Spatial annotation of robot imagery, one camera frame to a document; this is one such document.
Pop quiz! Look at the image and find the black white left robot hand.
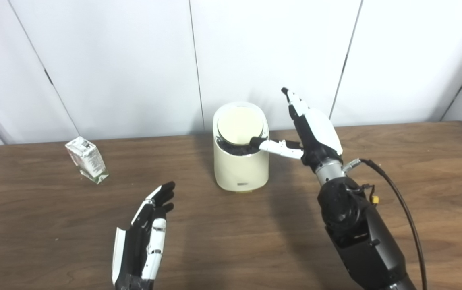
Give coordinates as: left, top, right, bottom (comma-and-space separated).
112, 181, 176, 290

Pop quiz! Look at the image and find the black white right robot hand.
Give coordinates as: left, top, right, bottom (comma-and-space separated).
249, 87, 343, 168

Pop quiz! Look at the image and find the round cream bin lid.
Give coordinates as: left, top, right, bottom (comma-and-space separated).
217, 106, 264, 145

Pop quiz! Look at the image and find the cream-colored bin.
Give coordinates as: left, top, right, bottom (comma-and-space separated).
213, 101, 270, 193

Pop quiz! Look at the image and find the white green milk carton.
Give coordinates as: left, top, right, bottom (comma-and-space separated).
65, 137, 109, 185

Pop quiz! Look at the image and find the black bin liner bag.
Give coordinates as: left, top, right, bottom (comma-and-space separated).
216, 135, 263, 156

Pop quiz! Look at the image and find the thin wire with yellow connector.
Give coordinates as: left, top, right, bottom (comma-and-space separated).
360, 184, 380, 205

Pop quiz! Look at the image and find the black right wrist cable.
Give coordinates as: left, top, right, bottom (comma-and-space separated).
344, 158, 428, 290

